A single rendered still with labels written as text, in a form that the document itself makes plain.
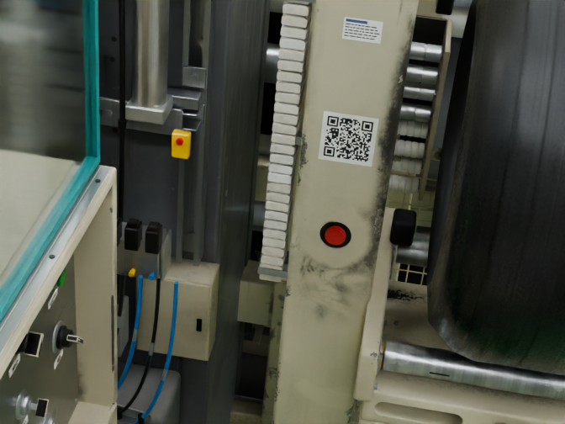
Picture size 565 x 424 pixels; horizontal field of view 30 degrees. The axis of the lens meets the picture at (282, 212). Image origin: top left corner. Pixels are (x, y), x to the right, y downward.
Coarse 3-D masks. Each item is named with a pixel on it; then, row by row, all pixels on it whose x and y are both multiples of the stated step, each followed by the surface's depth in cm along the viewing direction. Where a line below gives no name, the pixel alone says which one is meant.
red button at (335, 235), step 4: (328, 228) 152; (332, 228) 152; (336, 228) 152; (340, 228) 152; (328, 232) 152; (332, 232) 152; (336, 232) 152; (340, 232) 152; (344, 232) 152; (328, 236) 153; (332, 236) 152; (336, 236) 152; (340, 236) 152; (344, 236) 152; (328, 240) 153; (332, 240) 153; (336, 240) 153; (340, 240) 153; (344, 240) 153; (332, 244) 153; (336, 244) 153
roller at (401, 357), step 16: (384, 352) 156; (400, 352) 154; (416, 352) 154; (432, 352) 154; (448, 352) 154; (384, 368) 155; (400, 368) 154; (416, 368) 154; (432, 368) 153; (448, 368) 153; (464, 368) 153; (480, 368) 153; (496, 368) 153; (512, 368) 153; (480, 384) 153; (496, 384) 153; (512, 384) 152; (528, 384) 152; (544, 384) 152; (560, 384) 152
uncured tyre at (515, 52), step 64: (512, 0) 129; (512, 64) 124; (448, 128) 172; (512, 128) 122; (448, 192) 171; (512, 192) 122; (448, 256) 132; (512, 256) 125; (448, 320) 138; (512, 320) 131
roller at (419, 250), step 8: (416, 240) 178; (400, 248) 177; (408, 248) 177; (416, 248) 177; (424, 248) 177; (400, 256) 177; (408, 256) 177; (416, 256) 177; (424, 256) 177; (408, 264) 179; (416, 264) 178; (424, 264) 178
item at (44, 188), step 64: (0, 0) 88; (64, 0) 104; (0, 64) 90; (64, 64) 107; (0, 128) 92; (64, 128) 110; (0, 192) 95; (64, 192) 114; (0, 256) 97; (0, 320) 98
